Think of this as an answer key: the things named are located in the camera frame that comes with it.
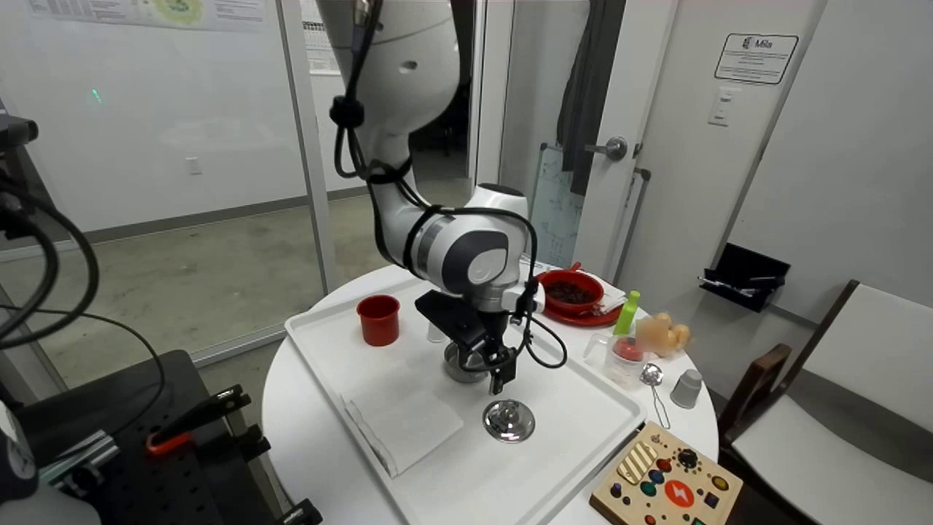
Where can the wall poster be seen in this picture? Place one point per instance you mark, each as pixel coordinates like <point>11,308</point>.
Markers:
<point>146,11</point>

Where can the white wall outlet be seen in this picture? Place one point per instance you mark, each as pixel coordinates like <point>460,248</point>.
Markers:
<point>196,168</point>

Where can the steel bowl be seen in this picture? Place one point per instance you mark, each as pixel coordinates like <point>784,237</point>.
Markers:
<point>509,422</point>

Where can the round white table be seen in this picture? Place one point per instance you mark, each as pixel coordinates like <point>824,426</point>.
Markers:
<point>301,439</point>

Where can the clear plastic container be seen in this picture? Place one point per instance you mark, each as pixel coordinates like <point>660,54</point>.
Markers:
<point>622,362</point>

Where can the small white wall label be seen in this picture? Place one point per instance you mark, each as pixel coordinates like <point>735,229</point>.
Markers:
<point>721,108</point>

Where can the white door sign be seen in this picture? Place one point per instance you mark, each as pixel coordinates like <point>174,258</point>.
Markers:
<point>756,60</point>

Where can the metal bracket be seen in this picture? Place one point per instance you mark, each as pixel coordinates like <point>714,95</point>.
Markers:
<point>84,461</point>

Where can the red round dish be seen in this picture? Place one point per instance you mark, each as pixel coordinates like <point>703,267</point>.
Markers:
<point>572,292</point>

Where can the white vertical frame post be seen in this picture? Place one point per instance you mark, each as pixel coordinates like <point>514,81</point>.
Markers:
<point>305,175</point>

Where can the large white tray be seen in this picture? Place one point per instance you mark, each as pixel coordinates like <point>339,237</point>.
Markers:
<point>572,397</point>

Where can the wooden chair with white seat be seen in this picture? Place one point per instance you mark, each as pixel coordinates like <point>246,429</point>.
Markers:
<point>865,388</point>

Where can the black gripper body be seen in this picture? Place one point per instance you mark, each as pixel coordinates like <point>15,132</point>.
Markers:
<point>492,330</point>

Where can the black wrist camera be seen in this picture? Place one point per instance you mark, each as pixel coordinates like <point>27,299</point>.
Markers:
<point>444,315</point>

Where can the wooden toy board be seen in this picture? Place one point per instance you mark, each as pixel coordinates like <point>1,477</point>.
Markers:
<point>673,483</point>

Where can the black box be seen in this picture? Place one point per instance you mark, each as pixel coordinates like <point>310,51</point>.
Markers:
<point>749,276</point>

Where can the red plastic cup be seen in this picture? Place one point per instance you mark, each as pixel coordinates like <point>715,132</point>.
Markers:
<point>378,323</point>

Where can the folded white cloth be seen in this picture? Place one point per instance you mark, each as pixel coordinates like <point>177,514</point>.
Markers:
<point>400,425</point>

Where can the dark hanging coat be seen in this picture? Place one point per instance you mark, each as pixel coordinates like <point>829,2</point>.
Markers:
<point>588,88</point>

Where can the green bottle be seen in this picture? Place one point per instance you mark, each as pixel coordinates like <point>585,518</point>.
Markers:
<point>628,312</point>

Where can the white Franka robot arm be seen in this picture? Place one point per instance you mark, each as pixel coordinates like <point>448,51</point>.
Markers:
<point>418,60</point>

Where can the metal spoon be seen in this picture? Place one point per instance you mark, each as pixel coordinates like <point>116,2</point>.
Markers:
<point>654,374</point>

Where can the small grey cup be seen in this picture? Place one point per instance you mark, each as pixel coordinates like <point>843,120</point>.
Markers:
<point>687,388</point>

